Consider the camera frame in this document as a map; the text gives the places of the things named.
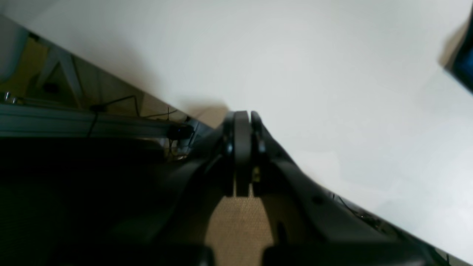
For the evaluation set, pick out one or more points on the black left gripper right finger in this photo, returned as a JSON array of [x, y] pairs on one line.
[[310, 229]]

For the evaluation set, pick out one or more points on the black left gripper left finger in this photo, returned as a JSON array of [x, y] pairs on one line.
[[117, 202]]

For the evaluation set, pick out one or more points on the grey aluminium frame rail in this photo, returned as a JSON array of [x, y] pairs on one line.
[[18, 118]]

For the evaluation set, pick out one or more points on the dark blue t-shirt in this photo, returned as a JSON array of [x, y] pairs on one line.
[[460, 63]]

